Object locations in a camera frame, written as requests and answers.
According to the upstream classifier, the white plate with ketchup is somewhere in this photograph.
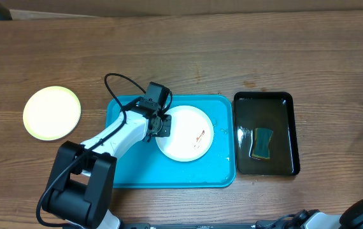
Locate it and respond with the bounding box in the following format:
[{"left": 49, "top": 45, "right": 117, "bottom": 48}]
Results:
[{"left": 156, "top": 106, "right": 214, "bottom": 162}]

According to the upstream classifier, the green yellow sponge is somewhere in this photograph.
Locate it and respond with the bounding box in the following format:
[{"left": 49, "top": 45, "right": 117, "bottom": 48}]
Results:
[{"left": 250, "top": 128, "right": 273, "bottom": 160}]

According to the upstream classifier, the yellow plate with ketchup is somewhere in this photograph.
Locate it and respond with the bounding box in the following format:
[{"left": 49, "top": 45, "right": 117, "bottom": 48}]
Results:
[{"left": 22, "top": 86, "right": 82, "bottom": 141}]

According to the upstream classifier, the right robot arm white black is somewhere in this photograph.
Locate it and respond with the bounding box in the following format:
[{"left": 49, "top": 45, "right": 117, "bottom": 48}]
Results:
[{"left": 281, "top": 199, "right": 363, "bottom": 229}]

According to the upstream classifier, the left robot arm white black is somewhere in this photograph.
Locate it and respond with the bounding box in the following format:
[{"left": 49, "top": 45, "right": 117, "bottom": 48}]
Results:
[{"left": 36, "top": 108, "right": 171, "bottom": 228}]

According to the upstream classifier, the teal plastic tray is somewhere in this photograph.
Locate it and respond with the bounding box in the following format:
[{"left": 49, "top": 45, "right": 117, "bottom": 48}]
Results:
[{"left": 113, "top": 95, "right": 236, "bottom": 188}]

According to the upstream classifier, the black water tray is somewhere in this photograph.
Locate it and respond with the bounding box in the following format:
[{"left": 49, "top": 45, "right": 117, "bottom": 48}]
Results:
[{"left": 233, "top": 92, "right": 301, "bottom": 176}]

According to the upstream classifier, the cardboard panel at back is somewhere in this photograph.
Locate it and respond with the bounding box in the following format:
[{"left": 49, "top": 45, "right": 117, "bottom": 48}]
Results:
[{"left": 1, "top": 0, "right": 363, "bottom": 17}]

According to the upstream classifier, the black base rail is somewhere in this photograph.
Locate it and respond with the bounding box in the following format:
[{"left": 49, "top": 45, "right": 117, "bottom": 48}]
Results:
[{"left": 119, "top": 220, "right": 289, "bottom": 229}]

